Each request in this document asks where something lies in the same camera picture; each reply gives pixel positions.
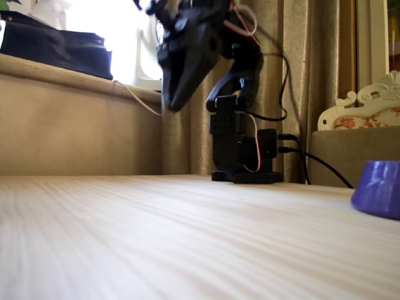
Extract beige patterned curtain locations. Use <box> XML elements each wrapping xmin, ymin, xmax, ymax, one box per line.
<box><xmin>161</xmin><ymin>0</ymin><xmax>359</xmax><ymax>186</ymax></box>

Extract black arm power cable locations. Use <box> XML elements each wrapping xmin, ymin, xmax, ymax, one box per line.
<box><xmin>277</xmin><ymin>146</ymin><xmax>355</xmax><ymax>189</ymax></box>

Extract black arm usb cable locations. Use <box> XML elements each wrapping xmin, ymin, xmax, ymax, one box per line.
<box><xmin>277</xmin><ymin>133</ymin><xmax>312</xmax><ymax>185</ymax></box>

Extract white window frame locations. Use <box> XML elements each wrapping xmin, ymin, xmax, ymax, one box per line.
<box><xmin>136</xmin><ymin>26</ymin><xmax>164</xmax><ymax>92</ymax></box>

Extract white ornate headboard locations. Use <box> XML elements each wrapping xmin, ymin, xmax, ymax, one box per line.
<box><xmin>317</xmin><ymin>70</ymin><xmax>400</xmax><ymax>131</ymax></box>

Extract beige upholstered seat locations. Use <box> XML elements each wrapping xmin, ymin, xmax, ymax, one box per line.
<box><xmin>307</xmin><ymin>126</ymin><xmax>400</xmax><ymax>189</ymax></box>

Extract dark navy bag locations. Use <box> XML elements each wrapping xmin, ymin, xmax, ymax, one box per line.
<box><xmin>0</xmin><ymin>10</ymin><xmax>114</xmax><ymax>81</ymax></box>

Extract red white servo wires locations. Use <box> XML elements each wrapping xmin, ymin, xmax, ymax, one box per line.
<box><xmin>243</xmin><ymin>112</ymin><xmax>261</xmax><ymax>173</ymax></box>

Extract purple plastic bowl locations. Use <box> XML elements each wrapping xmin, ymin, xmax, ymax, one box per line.
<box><xmin>350</xmin><ymin>160</ymin><xmax>400</xmax><ymax>221</ymax></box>

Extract beige sofa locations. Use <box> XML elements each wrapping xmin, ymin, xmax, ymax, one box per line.
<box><xmin>0</xmin><ymin>52</ymin><xmax>164</xmax><ymax>177</ymax></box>

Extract white cord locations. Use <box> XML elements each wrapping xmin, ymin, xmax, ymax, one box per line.
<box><xmin>112</xmin><ymin>79</ymin><xmax>163</xmax><ymax>117</ymax></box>

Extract black looping arm cable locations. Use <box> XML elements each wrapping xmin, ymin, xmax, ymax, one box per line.
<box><xmin>245</xmin><ymin>51</ymin><xmax>290</xmax><ymax>122</ymax></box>

